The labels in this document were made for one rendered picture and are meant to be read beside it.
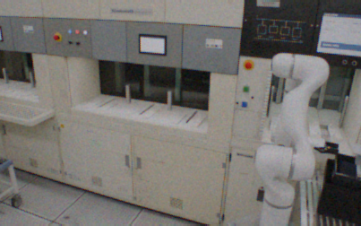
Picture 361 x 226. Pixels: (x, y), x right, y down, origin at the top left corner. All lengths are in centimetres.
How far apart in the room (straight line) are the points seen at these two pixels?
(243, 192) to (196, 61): 97
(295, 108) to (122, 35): 130
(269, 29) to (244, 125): 61
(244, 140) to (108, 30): 118
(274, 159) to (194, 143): 99
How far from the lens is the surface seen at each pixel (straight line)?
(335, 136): 211
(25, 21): 260
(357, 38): 177
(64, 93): 248
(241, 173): 205
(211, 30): 179
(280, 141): 145
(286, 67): 120
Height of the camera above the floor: 169
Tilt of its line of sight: 22 degrees down
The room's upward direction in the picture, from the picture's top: 2 degrees clockwise
